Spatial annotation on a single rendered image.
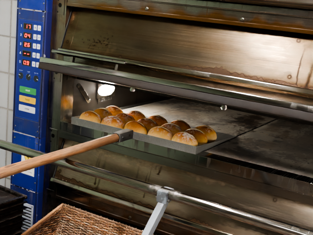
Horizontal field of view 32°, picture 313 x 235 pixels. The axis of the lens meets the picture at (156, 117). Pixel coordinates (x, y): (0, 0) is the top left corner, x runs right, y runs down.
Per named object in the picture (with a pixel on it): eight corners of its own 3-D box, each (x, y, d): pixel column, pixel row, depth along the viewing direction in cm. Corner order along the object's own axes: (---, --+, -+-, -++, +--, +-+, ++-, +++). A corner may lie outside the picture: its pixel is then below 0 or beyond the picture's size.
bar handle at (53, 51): (48, 63, 204) (51, 64, 205) (121, 77, 188) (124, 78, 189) (51, 48, 204) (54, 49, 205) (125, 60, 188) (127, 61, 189)
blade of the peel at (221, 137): (195, 154, 189) (196, 146, 188) (71, 123, 215) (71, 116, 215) (235, 136, 220) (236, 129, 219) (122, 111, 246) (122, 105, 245)
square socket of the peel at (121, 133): (119, 143, 193) (120, 134, 193) (111, 141, 195) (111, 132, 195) (133, 138, 201) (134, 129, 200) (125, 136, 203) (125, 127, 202)
